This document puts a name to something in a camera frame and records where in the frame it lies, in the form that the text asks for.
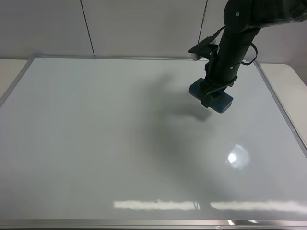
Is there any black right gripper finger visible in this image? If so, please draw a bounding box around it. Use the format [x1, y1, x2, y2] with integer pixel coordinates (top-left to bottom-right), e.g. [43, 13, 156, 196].
[201, 93, 216, 108]

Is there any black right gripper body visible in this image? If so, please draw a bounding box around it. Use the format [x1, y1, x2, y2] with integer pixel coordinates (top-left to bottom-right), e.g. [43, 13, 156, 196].
[201, 51, 241, 96]

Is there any blue board eraser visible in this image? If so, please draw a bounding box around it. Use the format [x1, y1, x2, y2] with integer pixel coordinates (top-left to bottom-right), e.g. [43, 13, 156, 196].
[189, 78, 233, 114]

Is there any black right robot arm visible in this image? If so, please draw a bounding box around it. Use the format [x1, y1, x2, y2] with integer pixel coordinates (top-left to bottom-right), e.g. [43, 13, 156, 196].
[189, 0, 307, 113]

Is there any black cable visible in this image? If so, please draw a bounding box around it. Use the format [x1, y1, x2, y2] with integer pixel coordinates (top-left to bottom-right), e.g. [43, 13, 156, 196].
[241, 43, 259, 66]

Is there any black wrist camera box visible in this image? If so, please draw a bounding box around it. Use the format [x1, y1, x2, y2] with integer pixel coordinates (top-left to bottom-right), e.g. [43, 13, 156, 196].
[188, 36, 218, 61]

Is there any white whiteboard with aluminium frame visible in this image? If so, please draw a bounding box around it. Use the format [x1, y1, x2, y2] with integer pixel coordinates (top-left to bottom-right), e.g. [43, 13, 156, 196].
[0, 57, 307, 230]

